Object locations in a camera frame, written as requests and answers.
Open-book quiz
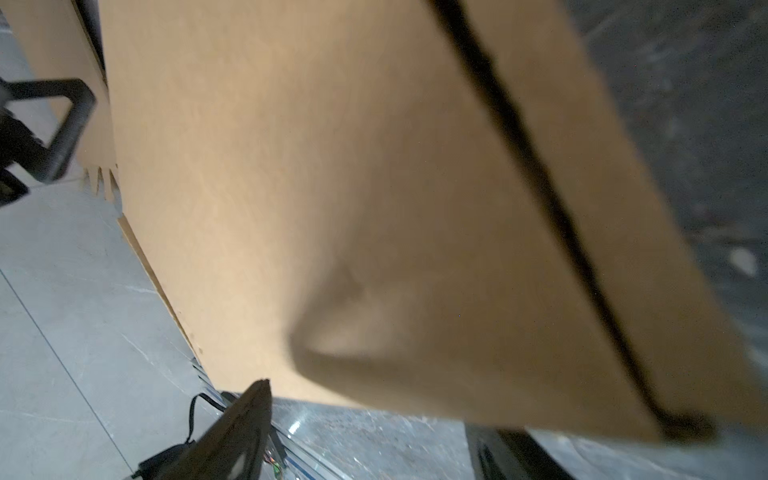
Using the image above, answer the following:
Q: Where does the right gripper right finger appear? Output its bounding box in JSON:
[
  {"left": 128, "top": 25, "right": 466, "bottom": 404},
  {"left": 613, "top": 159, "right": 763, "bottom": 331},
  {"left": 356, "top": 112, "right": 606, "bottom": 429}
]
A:
[{"left": 465, "top": 424, "right": 574, "bottom": 480}]

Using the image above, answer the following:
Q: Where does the brown cardboard box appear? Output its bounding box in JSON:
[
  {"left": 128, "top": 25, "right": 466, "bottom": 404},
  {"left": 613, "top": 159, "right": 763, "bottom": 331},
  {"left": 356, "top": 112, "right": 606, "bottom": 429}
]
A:
[{"left": 100, "top": 1, "right": 767, "bottom": 441}]

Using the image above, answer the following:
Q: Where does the brown cardboard sheet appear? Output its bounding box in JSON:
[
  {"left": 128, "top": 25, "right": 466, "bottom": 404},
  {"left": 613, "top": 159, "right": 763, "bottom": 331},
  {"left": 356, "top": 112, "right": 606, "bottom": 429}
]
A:
[{"left": 0, "top": 0, "right": 199, "bottom": 361}]

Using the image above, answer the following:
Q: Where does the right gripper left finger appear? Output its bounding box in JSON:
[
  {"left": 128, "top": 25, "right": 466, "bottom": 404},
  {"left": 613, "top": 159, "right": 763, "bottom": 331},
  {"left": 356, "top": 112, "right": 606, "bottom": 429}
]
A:
[{"left": 160, "top": 379, "right": 272, "bottom": 480}]

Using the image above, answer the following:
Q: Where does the aluminium mounting rail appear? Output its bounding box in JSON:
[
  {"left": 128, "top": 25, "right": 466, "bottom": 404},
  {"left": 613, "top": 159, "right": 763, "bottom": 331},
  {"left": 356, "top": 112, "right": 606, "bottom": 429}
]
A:
[{"left": 191, "top": 357, "right": 351, "bottom": 480}]

